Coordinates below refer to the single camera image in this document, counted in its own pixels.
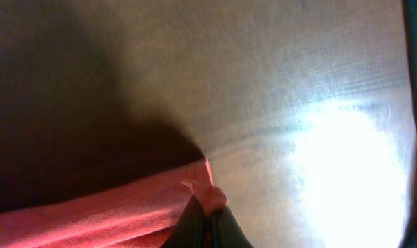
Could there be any orange t-shirt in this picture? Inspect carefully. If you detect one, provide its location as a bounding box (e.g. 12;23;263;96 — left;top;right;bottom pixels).
0;160;228;247

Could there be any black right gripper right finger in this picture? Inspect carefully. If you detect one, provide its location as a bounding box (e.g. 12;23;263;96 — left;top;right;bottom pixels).
209;207;253;248

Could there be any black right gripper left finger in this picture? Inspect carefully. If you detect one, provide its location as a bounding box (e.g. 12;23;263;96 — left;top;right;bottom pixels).
161;195;206;248

